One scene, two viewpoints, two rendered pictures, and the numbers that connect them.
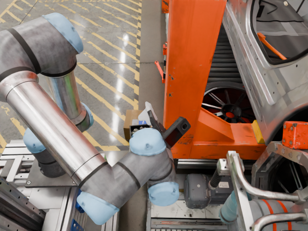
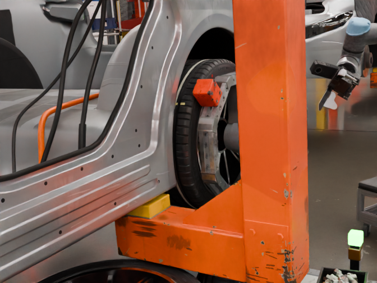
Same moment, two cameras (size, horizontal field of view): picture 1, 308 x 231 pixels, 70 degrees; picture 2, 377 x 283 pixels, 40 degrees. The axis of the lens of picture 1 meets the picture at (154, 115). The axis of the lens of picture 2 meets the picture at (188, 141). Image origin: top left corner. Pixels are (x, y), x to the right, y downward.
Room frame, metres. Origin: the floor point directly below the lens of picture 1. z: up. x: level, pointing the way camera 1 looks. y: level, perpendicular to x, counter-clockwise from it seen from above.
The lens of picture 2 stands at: (2.19, 0.43, 1.35)
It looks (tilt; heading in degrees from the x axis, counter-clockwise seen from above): 13 degrees down; 211
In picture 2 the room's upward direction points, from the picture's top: 4 degrees counter-clockwise
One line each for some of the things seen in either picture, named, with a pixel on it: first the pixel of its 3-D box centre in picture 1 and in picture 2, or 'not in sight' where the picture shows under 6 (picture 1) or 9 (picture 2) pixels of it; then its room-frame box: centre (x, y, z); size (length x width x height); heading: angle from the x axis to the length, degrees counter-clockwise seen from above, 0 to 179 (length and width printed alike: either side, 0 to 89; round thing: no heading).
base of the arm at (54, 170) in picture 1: (53, 156); not in sight; (0.48, 0.43, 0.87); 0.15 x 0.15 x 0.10
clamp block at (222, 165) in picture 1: (230, 167); not in sight; (0.40, -0.30, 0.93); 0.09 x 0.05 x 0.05; 89
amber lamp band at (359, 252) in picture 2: not in sight; (355, 252); (0.62, 0.08, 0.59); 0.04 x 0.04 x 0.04; 89
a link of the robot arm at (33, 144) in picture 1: (45, 140); not in sight; (0.48, 0.43, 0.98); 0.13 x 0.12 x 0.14; 137
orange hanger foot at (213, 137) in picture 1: (236, 132); (185, 213); (0.73, -0.47, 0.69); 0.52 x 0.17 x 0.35; 89
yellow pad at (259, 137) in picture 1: (267, 131); (145, 204); (0.73, -0.64, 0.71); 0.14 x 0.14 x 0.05; 89
